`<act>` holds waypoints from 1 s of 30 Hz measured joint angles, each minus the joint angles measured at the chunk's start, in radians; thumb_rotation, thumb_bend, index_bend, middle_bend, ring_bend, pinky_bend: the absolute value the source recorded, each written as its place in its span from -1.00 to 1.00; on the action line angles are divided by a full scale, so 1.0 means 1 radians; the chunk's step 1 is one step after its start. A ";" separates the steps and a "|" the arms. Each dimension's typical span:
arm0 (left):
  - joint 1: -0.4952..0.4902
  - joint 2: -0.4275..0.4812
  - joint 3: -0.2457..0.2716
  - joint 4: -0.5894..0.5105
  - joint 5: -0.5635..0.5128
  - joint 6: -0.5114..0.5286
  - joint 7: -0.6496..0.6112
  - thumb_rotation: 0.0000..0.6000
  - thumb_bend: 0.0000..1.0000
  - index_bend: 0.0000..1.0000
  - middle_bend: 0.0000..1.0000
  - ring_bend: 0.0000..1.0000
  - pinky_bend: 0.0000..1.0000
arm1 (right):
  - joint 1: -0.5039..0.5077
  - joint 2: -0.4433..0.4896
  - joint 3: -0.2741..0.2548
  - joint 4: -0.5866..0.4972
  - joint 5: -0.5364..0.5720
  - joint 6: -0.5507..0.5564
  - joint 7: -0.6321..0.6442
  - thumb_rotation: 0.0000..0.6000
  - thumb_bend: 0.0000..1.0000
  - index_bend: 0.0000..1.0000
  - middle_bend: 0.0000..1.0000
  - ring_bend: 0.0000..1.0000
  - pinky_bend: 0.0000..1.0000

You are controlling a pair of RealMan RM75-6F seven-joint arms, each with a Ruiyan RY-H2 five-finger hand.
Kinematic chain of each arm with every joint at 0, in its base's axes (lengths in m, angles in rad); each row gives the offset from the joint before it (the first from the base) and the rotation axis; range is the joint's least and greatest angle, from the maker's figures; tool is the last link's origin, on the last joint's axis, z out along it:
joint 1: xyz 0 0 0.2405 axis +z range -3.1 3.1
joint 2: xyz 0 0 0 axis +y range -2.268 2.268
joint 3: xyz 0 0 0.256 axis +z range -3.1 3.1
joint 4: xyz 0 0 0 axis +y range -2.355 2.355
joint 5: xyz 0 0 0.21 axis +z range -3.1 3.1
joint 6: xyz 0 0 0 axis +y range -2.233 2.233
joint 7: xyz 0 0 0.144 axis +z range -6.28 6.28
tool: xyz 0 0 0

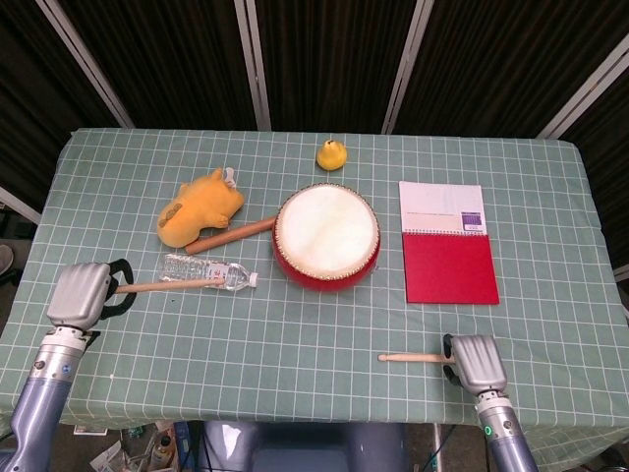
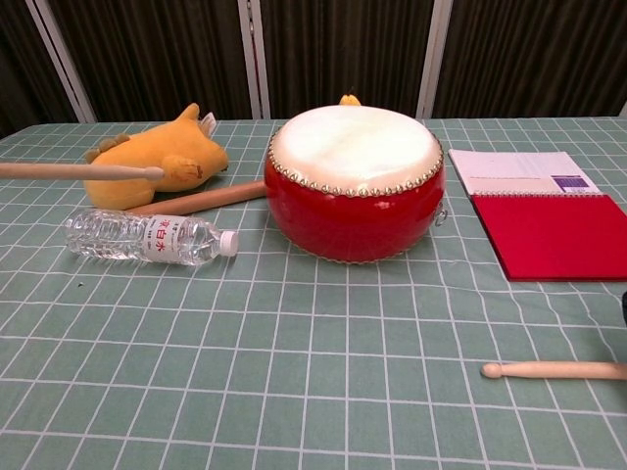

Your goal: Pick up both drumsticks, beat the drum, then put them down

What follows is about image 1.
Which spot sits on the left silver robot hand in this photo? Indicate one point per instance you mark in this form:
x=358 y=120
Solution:
x=76 y=295

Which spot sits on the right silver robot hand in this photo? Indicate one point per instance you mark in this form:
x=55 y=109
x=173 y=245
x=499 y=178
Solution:
x=479 y=361

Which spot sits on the light wooden drumstick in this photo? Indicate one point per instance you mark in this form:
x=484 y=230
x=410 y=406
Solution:
x=167 y=285
x=413 y=358

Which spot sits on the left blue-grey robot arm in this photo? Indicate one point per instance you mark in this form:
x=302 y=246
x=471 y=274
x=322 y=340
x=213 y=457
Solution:
x=39 y=393

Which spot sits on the green gridded cutting mat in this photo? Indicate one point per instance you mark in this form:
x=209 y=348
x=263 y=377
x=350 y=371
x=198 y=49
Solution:
x=295 y=344

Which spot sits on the red drum white skin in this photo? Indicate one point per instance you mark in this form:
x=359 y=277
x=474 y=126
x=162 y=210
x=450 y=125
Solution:
x=324 y=231

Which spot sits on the spiral notebook red cover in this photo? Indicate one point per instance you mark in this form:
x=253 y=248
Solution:
x=449 y=270

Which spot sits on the clear plastic water bottle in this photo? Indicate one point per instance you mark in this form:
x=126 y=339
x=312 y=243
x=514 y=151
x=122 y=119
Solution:
x=191 y=269

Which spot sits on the yellow plush animal toy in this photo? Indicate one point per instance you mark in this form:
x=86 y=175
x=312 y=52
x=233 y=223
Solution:
x=201 y=211

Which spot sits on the thick brown wooden rod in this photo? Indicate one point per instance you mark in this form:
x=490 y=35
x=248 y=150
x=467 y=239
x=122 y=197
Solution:
x=231 y=235

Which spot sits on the blue-grey robot torso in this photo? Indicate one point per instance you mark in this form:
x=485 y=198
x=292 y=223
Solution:
x=304 y=447

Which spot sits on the small yellow duck toy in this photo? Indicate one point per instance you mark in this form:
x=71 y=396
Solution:
x=331 y=156

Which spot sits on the white partition frame post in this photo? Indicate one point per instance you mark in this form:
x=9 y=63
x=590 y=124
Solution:
x=254 y=64
x=88 y=66
x=19 y=204
x=585 y=88
x=405 y=69

